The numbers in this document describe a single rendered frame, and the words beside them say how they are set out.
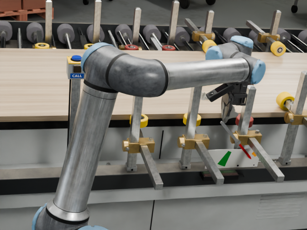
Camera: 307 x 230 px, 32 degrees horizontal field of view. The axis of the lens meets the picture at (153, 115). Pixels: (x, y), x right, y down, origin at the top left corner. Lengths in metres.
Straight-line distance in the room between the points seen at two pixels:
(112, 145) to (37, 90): 0.44
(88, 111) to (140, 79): 0.21
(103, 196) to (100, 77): 0.94
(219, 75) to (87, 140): 0.49
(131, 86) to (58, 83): 1.14
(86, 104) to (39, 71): 1.15
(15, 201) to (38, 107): 0.42
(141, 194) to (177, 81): 0.95
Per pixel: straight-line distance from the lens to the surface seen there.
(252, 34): 4.02
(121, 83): 1.57
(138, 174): 2.37
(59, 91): 2.59
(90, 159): 1.72
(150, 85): 1.56
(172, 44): 3.35
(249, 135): 2.46
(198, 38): 3.38
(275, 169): 2.26
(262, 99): 2.77
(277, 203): 3.08
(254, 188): 2.67
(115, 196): 2.47
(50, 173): 2.34
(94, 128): 1.68
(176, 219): 2.90
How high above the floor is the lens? 2.01
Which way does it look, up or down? 27 degrees down
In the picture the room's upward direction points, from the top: 7 degrees clockwise
